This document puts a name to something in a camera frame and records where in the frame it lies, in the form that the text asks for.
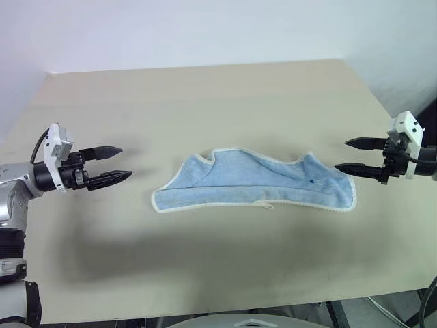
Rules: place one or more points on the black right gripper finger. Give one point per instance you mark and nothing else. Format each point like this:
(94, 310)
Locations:
(367, 143)
(360, 169)

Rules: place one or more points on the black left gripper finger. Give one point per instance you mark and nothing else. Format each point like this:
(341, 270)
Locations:
(109, 178)
(102, 152)

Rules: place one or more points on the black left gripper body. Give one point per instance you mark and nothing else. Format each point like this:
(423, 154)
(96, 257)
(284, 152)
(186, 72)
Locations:
(71, 175)

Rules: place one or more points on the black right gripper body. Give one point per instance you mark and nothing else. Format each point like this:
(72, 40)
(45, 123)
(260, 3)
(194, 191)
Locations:
(397, 159)

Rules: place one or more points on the light blue cloth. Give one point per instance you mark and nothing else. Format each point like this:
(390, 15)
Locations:
(252, 181)

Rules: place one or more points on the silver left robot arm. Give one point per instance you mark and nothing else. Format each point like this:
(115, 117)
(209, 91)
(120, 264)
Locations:
(15, 177)

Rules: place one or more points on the grey robot torso shell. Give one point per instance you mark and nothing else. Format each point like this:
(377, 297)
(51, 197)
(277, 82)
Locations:
(252, 321)

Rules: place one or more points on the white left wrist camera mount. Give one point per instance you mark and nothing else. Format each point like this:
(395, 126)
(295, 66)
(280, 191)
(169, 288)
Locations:
(56, 143)

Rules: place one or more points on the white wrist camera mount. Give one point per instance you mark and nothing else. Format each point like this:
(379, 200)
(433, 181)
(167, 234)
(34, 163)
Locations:
(56, 143)
(411, 126)

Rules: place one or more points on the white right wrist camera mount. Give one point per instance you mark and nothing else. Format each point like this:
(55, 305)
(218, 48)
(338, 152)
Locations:
(411, 126)

